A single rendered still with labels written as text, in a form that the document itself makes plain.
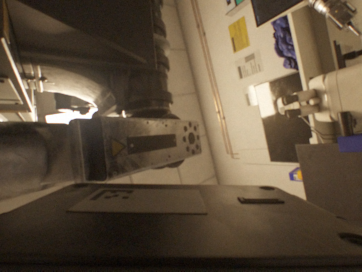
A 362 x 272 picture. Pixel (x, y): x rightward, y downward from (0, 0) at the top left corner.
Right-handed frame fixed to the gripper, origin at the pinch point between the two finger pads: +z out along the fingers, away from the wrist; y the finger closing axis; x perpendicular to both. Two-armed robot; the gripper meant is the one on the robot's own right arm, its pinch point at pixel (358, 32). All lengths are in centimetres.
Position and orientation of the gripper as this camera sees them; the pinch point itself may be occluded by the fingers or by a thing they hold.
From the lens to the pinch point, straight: 101.8
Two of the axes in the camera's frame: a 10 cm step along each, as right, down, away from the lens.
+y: 7.2, -2.2, 6.6
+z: 4.9, 8.3, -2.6
